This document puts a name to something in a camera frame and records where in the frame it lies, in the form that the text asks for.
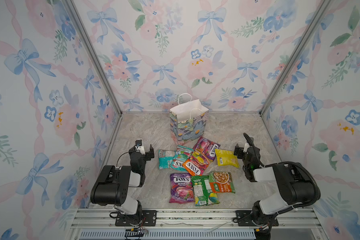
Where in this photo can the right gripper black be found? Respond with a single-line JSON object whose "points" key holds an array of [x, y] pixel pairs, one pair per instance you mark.
{"points": [[240, 151]]}

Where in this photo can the orange Fox's candy bag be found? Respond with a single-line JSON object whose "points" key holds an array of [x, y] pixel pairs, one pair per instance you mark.
{"points": [[196, 164]]}

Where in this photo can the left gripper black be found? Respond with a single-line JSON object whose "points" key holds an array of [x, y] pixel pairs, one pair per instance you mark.
{"points": [[148, 153]]}

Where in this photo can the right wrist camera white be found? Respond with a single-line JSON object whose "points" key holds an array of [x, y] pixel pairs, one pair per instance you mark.
{"points": [[246, 147]]}

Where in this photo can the purple fox's berries bag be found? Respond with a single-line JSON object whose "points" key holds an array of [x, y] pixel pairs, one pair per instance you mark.
{"points": [[207, 148], [181, 188]]}

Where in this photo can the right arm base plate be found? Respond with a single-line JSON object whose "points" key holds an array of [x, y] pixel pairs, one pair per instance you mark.
{"points": [[246, 218]]}

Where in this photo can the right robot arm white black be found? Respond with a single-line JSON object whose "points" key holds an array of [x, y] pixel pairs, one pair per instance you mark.
{"points": [[297, 188]]}

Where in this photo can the purple Fox's berries bag upper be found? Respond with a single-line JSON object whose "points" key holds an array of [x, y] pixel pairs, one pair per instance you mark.
{"points": [[207, 148]]}

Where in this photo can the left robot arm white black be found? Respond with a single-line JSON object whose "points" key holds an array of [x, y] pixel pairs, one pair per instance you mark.
{"points": [[112, 185]]}

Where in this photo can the orange green cereal packet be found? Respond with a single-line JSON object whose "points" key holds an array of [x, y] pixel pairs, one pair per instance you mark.
{"points": [[221, 182]]}

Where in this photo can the purple Fox's berries bag lower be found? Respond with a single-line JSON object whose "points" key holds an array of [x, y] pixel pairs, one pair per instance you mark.
{"points": [[181, 188]]}

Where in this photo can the yellow snack packet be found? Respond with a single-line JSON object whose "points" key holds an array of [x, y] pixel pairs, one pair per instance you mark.
{"points": [[226, 158]]}

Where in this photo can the green snack packet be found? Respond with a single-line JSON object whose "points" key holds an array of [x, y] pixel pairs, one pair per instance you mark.
{"points": [[203, 193]]}

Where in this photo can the floral paper gift bag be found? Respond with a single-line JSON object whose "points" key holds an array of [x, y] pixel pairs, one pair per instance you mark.
{"points": [[188, 119]]}

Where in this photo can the teal snack packet back side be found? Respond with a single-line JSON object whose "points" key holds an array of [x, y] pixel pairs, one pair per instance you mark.
{"points": [[165, 158]]}

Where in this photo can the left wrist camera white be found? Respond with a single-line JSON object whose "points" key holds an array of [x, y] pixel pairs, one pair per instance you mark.
{"points": [[139, 147]]}

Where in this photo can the aluminium rail frame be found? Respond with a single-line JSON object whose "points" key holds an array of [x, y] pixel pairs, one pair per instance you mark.
{"points": [[193, 224]]}

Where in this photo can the teal Fox's mint candy bag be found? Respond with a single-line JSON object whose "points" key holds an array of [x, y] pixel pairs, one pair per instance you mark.
{"points": [[181, 155]]}

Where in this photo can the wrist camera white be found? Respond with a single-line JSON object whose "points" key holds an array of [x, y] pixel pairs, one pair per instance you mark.
{"points": [[139, 147], [246, 147]]}

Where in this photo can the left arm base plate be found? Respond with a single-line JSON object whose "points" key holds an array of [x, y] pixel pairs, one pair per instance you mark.
{"points": [[144, 218]]}

